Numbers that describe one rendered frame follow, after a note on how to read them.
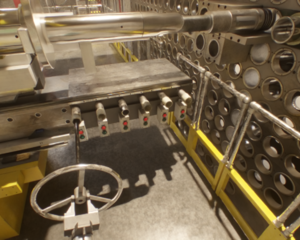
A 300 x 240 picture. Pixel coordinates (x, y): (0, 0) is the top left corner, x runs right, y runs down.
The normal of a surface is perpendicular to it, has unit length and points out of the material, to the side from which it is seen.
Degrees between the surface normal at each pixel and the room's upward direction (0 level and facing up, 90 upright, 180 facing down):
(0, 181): 0
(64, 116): 90
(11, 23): 59
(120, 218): 0
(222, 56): 90
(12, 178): 0
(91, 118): 90
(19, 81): 90
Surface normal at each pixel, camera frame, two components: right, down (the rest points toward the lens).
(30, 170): 0.33, 0.56
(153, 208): 0.00, -0.80
